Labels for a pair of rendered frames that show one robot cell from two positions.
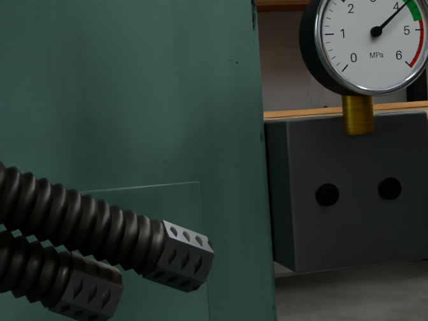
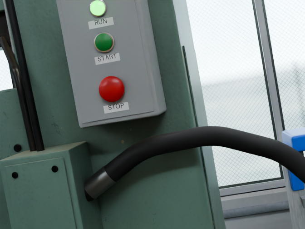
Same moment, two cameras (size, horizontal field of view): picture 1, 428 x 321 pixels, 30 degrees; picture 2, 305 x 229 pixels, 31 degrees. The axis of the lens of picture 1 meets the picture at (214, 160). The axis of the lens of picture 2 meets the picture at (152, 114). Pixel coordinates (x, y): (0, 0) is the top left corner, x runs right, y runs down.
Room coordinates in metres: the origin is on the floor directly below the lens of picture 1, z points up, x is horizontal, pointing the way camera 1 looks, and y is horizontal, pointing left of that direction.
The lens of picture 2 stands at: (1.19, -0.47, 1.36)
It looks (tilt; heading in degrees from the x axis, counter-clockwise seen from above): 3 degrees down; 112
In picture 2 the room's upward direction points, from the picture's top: 10 degrees counter-clockwise
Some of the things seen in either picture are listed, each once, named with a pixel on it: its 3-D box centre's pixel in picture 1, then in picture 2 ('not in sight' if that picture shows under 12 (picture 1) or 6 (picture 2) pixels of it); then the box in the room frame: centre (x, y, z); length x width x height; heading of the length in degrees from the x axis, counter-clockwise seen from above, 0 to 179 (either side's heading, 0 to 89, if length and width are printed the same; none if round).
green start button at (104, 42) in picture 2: not in sight; (103, 42); (0.91, 0.12, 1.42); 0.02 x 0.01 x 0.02; 12
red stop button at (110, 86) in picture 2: not in sight; (111, 88); (0.91, 0.12, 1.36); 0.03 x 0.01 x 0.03; 12
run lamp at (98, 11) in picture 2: not in sight; (97, 7); (0.91, 0.12, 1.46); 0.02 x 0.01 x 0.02; 12
